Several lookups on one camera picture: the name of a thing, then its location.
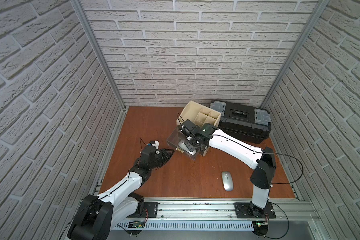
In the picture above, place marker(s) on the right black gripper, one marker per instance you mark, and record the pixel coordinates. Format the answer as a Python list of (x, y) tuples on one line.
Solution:
[(187, 143)]

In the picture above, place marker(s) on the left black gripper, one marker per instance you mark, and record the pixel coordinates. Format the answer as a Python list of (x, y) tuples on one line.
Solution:
[(161, 155)]

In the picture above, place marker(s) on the clear top drawer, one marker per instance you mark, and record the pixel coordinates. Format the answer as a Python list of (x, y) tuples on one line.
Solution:
[(178, 141)]

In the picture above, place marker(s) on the beige drawer organizer cabinet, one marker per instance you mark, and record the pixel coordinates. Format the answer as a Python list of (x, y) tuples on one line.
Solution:
[(199, 115)]

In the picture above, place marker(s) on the silver computer mouse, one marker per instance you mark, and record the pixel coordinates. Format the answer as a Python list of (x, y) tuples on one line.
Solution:
[(227, 179), (183, 146)]

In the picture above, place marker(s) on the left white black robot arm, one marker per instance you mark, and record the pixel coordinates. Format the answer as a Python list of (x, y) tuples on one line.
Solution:
[(97, 215)]

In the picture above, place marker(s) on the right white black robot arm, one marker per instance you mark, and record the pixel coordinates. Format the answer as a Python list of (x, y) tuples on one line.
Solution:
[(262, 162)]

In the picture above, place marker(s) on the black plastic toolbox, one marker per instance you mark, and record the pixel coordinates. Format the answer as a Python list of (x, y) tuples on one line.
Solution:
[(243, 122)]

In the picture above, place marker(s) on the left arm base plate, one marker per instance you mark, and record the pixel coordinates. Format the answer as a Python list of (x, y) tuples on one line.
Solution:
[(145, 209)]

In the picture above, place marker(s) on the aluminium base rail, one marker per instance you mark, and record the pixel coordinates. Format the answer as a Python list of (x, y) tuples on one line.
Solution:
[(204, 209)]

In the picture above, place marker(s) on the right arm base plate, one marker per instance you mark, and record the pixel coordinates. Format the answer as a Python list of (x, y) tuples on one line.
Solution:
[(250, 211)]

